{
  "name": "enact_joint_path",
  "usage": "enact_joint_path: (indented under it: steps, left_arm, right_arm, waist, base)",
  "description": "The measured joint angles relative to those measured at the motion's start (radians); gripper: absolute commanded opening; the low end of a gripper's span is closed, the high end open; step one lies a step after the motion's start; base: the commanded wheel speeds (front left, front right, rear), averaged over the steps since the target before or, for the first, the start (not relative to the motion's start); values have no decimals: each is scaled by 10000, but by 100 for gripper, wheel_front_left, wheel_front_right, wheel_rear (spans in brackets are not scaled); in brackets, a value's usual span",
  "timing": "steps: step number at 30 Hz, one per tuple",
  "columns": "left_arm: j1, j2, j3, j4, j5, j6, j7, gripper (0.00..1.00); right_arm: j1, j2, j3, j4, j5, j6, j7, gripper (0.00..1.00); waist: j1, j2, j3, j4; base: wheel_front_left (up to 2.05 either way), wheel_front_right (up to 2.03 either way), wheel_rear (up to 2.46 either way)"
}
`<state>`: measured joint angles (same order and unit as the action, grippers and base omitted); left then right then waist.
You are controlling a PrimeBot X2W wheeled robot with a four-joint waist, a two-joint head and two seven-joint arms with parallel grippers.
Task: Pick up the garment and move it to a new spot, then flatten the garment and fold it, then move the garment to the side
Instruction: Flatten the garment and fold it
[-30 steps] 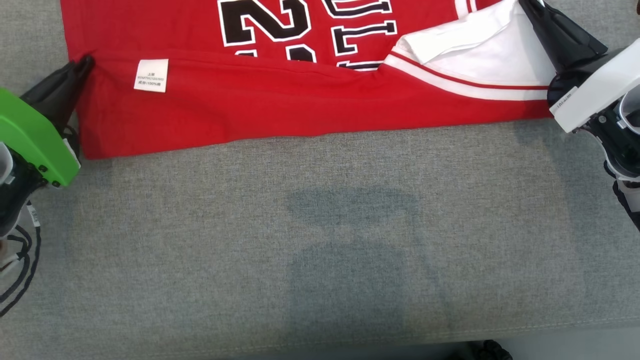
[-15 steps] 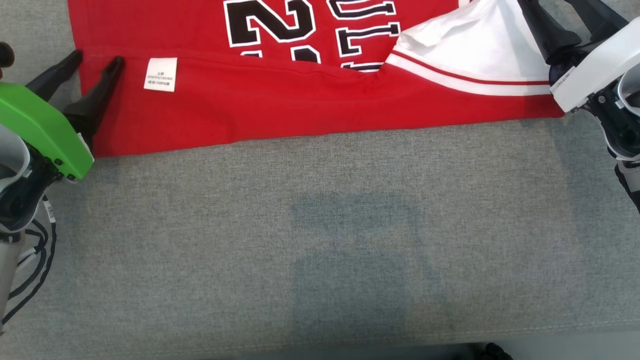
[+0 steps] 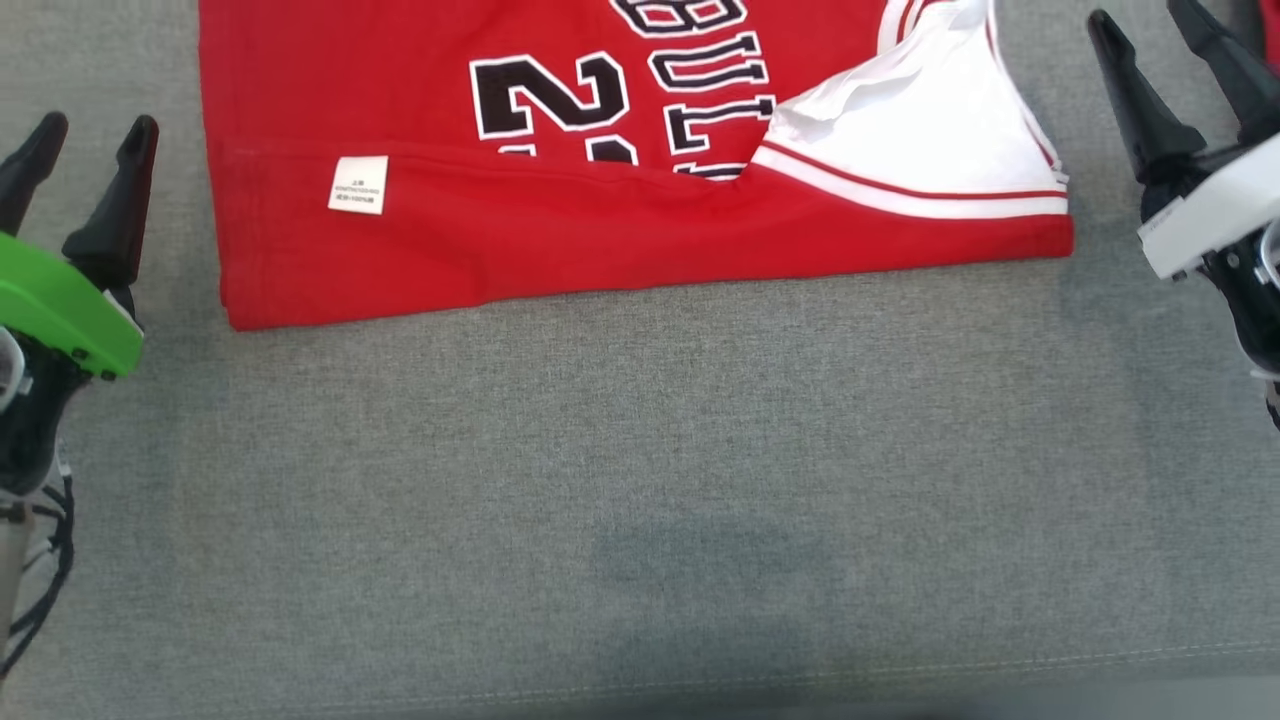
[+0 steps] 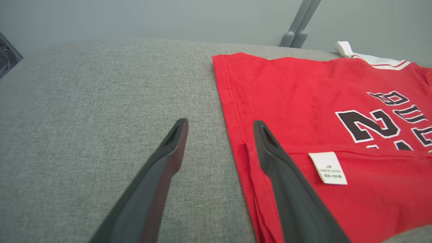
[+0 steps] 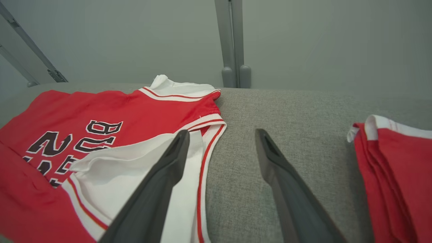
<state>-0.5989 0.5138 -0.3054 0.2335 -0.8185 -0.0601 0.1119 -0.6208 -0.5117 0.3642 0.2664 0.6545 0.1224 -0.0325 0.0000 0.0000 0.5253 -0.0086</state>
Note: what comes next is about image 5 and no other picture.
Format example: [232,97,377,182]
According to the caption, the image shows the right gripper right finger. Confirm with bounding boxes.
[255,129,348,243]

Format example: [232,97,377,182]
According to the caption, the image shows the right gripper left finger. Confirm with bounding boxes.
[98,130,190,243]

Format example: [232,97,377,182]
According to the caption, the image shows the red shorts white side stripe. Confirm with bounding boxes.
[347,115,432,243]

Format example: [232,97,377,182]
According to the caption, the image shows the red basketball jersey white sleeves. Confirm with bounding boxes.
[0,74,227,243]

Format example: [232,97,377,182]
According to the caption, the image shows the grey metal tube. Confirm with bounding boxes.
[0,44,39,88]

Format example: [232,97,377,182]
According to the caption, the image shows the grey metal rail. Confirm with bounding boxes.
[0,2,68,83]

